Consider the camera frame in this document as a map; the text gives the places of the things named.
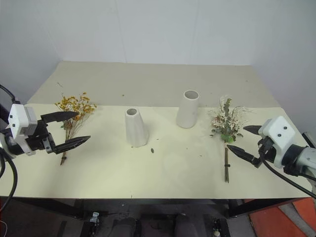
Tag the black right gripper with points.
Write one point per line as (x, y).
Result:
(266, 150)

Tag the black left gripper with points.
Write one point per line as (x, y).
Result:
(37, 142)

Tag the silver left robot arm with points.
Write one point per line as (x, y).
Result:
(8, 145)

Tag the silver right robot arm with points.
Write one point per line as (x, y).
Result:
(301, 159)

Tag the large white ceramic vase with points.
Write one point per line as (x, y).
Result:
(187, 111)

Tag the small white ceramic vase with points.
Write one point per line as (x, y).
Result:
(135, 130)

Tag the yellow dried flower bunch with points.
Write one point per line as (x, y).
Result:
(74, 105)

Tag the green and white flower bouquet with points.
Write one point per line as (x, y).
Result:
(225, 121)

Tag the orange floor mat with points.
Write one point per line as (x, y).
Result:
(271, 222)

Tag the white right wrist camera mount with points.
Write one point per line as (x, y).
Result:
(279, 133)

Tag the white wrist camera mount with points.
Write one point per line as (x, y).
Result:
(279, 133)
(21, 121)

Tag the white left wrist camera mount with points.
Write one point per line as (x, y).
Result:
(21, 121)

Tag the black table frame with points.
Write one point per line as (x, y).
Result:
(74, 205)

